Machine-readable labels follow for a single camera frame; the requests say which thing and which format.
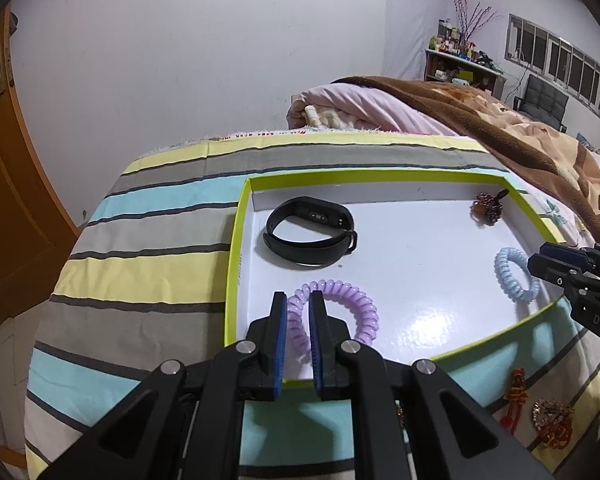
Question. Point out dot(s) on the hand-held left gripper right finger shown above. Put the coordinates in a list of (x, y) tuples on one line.
[(316, 345)]

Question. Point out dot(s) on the dried flower branches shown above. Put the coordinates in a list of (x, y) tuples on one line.
[(472, 17)]

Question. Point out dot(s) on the white wall shelf unit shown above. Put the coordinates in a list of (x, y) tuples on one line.
[(445, 67)]

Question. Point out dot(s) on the group of bottles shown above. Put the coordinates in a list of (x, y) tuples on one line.
[(452, 40)]

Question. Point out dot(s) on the brown beaded hair clip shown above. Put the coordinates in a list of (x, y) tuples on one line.
[(487, 210)]

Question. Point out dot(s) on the striped bed sheet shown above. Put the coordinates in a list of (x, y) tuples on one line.
[(155, 260)]

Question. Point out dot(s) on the brown patterned blanket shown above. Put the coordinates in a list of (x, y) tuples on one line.
[(530, 135)]

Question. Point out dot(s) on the red knot ornament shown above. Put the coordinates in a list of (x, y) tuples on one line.
[(517, 390)]

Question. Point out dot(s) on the green and white shallow box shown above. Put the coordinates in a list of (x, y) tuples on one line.
[(430, 270)]

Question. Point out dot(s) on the beige checked cloth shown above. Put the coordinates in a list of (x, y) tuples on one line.
[(320, 116)]

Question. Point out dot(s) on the gold rhinestone brooch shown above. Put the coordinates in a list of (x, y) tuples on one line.
[(552, 420)]

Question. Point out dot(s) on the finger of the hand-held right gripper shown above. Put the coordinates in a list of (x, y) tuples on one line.
[(565, 255), (550, 270)]

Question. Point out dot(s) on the white fleece mat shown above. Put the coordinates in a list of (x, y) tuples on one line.
[(260, 136)]

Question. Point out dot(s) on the barred window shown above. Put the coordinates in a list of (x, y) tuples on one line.
[(555, 55)]

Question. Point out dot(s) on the black padded chair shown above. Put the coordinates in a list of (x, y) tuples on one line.
[(545, 100)]

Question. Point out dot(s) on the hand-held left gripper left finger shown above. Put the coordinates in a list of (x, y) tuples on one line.
[(279, 345)]

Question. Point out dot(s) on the pink floral quilt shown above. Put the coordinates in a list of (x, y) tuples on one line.
[(360, 105)]

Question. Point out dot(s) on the orange wooden door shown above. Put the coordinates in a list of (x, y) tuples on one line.
[(15, 185)]

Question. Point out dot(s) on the black smart band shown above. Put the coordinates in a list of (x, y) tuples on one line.
[(320, 212)]

